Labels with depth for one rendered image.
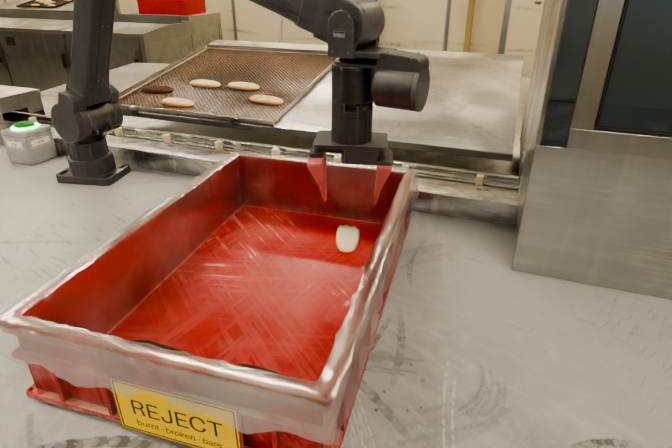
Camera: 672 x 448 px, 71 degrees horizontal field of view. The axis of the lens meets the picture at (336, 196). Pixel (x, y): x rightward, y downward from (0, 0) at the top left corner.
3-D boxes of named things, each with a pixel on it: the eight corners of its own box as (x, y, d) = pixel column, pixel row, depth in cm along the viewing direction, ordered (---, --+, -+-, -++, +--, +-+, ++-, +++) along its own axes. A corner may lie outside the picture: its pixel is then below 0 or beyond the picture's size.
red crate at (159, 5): (138, 14, 430) (135, -2, 425) (161, 11, 461) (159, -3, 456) (186, 15, 418) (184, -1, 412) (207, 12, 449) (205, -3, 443)
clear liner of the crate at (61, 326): (7, 403, 46) (-26, 324, 42) (237, 197, 88) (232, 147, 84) (338, 500, 37) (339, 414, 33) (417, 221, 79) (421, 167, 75)
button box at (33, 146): (11, 176, 107) (-4, 129, 103) (41, 164, 114) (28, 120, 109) (37, 181, 105) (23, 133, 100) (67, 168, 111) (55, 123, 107)
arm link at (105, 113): (93, 139, 99) (70, 147, 95) (82, 91, 95) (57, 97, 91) (124, 146, 96) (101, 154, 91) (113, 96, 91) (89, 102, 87)
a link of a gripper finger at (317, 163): (356, 212, 68) (358, 150, 64) (307, 209, 68) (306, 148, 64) (358, 192, 74) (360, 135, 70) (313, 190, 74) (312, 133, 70)
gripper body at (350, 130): (387, 160, 64) (390, 107, 61) (312, 157, 65) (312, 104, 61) (386, 144, 70) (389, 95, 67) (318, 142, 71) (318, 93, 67)
